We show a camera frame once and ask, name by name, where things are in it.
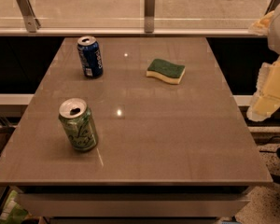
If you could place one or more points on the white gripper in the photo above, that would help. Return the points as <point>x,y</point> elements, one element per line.
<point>267,98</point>

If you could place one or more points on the green soda can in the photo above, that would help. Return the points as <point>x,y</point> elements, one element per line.
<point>78,124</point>

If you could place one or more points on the blue Pepsi can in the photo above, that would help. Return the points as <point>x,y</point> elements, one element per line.
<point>90,56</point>

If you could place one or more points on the green and yellow sponge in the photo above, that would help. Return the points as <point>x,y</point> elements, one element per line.
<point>165,71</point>

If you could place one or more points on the glass railing panel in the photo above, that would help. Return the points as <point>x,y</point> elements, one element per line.
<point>169,14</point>

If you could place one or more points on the green bag under table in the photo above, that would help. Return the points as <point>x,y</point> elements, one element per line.
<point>12,212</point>

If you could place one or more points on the middle metal rail bracket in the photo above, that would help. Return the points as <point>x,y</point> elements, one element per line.
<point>149,15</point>

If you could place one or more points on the left metal rail bracket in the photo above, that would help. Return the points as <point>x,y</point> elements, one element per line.
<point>31,22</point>

